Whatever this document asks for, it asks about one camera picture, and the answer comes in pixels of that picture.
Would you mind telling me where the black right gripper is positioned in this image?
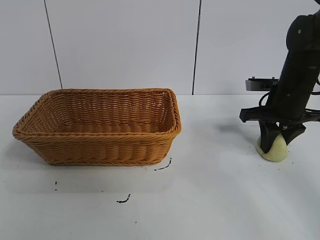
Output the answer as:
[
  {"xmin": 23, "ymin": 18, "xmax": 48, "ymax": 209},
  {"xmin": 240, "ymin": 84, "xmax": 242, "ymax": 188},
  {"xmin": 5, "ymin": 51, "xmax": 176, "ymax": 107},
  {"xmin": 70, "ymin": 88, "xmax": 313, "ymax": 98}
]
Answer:
[{"xmin": 239, "ymin": 91, "xmax": 320, "ymax": 154}]

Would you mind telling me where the black cable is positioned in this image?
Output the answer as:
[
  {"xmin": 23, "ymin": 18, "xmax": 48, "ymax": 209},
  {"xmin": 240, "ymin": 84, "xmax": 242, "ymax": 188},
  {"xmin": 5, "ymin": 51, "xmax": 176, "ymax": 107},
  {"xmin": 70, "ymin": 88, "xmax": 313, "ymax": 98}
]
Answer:
[
  {"xmin": 258, "ymin": 90, "xmax": 272, "ymax": 108},
  {"xmin": 311, "ymin": 77, "xmax": 320, "ymax": 96}
]

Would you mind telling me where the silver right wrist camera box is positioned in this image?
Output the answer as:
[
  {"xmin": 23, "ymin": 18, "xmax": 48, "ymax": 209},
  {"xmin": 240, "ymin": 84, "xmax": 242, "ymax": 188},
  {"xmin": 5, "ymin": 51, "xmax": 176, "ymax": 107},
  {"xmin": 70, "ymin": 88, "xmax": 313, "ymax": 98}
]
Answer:
[{"xmin": 244, "ymin": 76, "xmax": 280, "ymax": 92}]

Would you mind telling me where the woven wicker basket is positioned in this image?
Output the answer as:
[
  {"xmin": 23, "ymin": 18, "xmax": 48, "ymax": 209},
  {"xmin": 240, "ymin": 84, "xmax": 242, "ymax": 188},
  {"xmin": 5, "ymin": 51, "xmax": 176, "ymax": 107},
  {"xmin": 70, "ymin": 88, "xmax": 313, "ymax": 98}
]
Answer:
[{"xmin": 12, "ymin": 87, "xmax": 183, "ymax": 167}]

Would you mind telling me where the pale yellow egg yolk pastry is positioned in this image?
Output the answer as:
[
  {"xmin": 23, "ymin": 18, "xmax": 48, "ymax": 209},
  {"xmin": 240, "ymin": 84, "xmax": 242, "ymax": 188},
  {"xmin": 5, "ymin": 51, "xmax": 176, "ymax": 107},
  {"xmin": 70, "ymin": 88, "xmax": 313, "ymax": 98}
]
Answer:
[{"xmin": 256, "ymin": 133, "xmax": 289, "ymax": 162}]

